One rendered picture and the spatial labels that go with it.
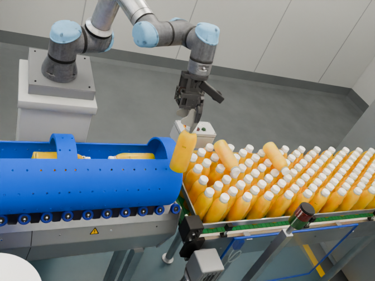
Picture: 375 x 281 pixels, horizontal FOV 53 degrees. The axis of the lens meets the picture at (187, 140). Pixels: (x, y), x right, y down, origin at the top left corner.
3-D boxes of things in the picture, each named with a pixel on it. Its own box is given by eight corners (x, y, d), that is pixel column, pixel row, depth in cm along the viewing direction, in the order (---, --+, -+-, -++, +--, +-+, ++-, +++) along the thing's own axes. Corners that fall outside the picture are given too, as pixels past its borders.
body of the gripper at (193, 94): (173, 100, 129) (180, 67, 123) (196, 101, 132) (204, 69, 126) (178, 110, 123) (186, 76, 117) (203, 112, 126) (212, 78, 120)
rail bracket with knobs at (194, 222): (174, 226, 163) (182, 212, 157) (190, 225, 167) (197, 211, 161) (182, 246, 157) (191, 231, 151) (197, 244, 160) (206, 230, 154)
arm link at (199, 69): (208, 57, 124) (216, 66, 117) (205, 70, 126) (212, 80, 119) (186, 54, 121) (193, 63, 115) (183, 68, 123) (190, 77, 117)
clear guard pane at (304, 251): (196, 294, 192) (234, 238, 164) (308, 272, 229) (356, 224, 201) (196, 294, 192) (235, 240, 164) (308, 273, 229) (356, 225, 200)
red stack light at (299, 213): (291, 209, 149) (296, 203, 147) (303, 208, 152) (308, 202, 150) (299, 222, 145) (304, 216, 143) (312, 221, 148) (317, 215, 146)
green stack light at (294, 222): (285, 217, 152) (291, 209, 149) (297, 216, 155) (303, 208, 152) (293, 230, 148) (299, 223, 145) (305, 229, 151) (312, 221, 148)
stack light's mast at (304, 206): (278, 226, 156) (297, 202, 146) (289, 225, 159) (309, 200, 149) (285, 239, 152) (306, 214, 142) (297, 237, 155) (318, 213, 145)
